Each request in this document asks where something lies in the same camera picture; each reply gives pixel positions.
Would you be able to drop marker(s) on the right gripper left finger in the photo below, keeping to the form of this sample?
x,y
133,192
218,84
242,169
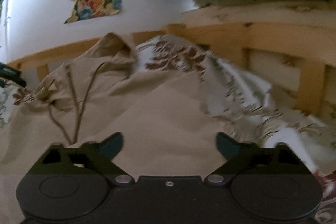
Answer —
x,y
67,184

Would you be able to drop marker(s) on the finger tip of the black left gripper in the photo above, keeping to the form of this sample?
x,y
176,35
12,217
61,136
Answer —
x,y
9,73

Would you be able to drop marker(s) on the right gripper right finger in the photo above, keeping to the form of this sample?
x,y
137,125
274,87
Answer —
x,y
263,184

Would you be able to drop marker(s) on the beige hooded jacket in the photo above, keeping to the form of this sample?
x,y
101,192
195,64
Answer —
x,y
161,115

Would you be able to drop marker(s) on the floral patterned bed sheet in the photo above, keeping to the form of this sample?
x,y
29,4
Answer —
x,y
249,109

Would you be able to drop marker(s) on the wooden bed frame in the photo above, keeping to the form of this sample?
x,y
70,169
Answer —
x,y
290,43

